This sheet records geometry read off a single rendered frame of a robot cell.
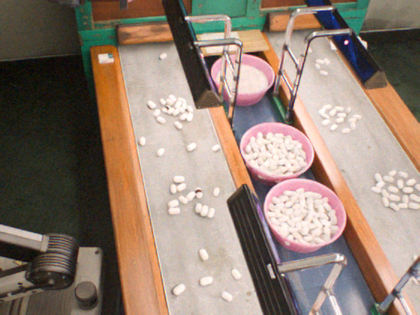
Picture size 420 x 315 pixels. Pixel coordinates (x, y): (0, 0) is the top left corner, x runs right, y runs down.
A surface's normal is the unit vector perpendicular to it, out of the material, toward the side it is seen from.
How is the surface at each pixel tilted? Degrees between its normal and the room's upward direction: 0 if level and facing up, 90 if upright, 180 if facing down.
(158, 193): 0
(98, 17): 90
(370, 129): 0
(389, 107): 0
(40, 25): 90
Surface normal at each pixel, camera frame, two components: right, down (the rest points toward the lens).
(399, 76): 0.07, -0.66
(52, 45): 0.22, 0.74
